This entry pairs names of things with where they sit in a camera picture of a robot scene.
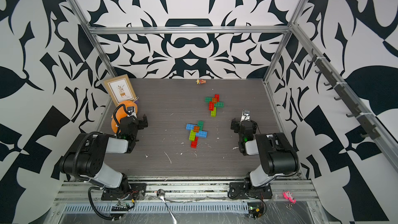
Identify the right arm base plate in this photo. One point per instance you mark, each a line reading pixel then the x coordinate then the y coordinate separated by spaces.
pixel 241 192

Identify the blue lego brick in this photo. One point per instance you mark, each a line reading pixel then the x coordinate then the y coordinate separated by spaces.
pixel 190 126
pixel 201 134

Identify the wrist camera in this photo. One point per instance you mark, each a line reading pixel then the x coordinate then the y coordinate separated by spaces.
pixel 246 114
pixel 131 112

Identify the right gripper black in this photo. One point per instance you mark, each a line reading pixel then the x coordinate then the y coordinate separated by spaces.
pixel 233 124

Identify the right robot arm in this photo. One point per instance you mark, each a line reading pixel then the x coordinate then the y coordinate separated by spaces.
pixel 277 156

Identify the metal spoon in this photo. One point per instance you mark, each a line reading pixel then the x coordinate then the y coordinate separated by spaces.
pixel 161 196

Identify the orange whale plush toy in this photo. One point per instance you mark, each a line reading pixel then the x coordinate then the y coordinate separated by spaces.
pixel 121 113

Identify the pink clip toy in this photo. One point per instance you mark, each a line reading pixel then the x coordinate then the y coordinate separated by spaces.
pixel 288 195

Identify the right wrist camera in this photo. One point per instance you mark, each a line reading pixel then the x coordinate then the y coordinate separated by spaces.
pixel 246 114

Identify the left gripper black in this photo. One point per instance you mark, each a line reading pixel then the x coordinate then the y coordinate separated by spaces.
pixel 144 123

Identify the small toy figure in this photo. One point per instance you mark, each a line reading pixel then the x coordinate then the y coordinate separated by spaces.
pixel 200 81

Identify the wall hook rack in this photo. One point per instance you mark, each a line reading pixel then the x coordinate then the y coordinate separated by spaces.
pixel 345 94

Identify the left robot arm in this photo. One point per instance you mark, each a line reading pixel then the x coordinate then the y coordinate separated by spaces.
pixel 84 161

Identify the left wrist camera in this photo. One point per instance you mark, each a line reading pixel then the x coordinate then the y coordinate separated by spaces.
pixel 131 112

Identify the framed plant picture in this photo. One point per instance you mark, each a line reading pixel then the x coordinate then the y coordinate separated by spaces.
pixel 120 89

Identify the lime lego brick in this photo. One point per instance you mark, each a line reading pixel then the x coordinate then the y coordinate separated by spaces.
pixel 213 113
pixel 192 136

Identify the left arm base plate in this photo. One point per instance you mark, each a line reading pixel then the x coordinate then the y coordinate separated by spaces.
pixel 135 191

